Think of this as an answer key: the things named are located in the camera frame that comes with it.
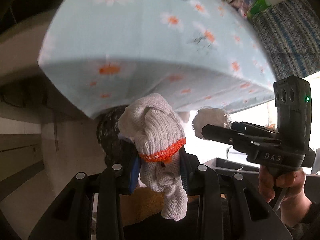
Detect white plastic bag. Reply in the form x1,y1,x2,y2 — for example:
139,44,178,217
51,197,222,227
192,108,231,139

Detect black trash bin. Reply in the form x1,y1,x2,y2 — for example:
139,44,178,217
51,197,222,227
97,106,138,167

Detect blue daisy tablecloth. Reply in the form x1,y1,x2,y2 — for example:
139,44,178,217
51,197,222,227
38,0,275,118

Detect white glove orange band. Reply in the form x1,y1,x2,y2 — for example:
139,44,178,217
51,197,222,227
118,93,188,222

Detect blue patterned cloth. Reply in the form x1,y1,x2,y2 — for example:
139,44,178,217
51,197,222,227
251,0,319,80

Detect green packet bag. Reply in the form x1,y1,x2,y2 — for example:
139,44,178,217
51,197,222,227
248,0,271,18

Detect mustard fleece sleeve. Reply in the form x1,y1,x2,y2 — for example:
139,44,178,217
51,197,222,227
120,187,201,228

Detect person's right hand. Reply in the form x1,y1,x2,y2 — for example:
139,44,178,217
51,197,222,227
258,165,313,228

